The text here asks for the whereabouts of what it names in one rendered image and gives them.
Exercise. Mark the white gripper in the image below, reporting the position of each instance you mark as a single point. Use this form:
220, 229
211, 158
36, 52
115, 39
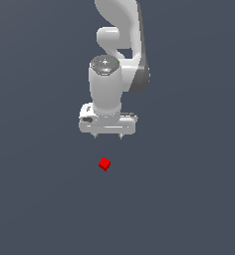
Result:
106, 126

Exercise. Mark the red cube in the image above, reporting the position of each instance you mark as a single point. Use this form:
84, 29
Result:
104, 164

